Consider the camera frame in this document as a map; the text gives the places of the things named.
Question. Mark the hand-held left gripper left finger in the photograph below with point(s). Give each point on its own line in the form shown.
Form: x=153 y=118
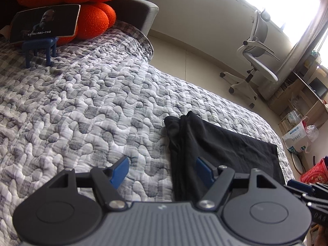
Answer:
x=120 y=171

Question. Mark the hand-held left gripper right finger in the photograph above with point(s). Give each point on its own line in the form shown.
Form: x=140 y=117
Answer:
x=205 y=170

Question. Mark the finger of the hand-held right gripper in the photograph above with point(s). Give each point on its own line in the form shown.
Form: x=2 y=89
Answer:
x=299 y=185
x=315 y=202

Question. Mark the black shirt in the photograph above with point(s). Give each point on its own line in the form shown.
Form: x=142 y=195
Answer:
x=230 y=146

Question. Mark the red bucket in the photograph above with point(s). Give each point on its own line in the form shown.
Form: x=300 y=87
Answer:
x=316 y=171

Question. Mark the white round board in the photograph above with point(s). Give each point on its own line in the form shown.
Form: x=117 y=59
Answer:
x=297 y=161

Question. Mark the white paper bag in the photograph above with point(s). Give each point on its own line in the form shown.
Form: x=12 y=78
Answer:
x=296 y=138

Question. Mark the clear plastic bag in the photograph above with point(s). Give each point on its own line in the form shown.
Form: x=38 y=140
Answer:
x=312 y=133

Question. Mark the grey checked quilt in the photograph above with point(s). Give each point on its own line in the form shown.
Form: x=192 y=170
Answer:
x=89 y=102

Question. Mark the wooden desk with shelves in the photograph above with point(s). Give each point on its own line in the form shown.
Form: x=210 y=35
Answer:
x=287 y=102

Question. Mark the black monitor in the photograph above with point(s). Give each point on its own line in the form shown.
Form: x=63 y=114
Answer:
x=319 y=88

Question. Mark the white office chair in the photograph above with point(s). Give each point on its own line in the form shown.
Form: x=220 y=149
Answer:
x=258 y=64

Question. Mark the beige curtain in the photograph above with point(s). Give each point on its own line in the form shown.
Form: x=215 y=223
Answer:
x=294 y=53

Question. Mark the blue phone stand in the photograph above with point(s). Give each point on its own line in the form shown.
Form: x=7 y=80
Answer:
x=38 y=44

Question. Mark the grey sofa armrest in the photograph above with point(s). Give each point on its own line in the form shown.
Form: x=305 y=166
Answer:
x=138 y=10

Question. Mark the smartphone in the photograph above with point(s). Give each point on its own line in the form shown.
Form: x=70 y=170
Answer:
x=43 y=23

